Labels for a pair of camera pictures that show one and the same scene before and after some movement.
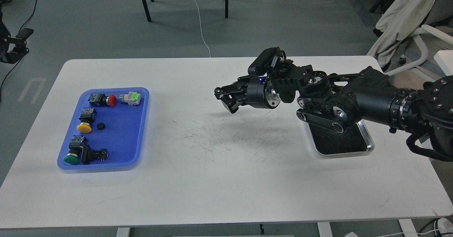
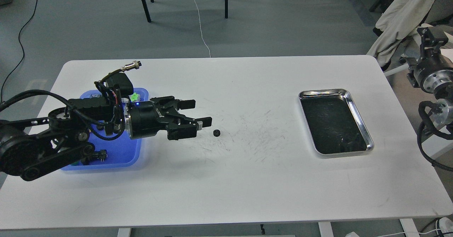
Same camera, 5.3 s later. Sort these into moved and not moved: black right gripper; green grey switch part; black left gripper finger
Moved: black right gripper; black left gripper finger
Not moved: green grey switch part
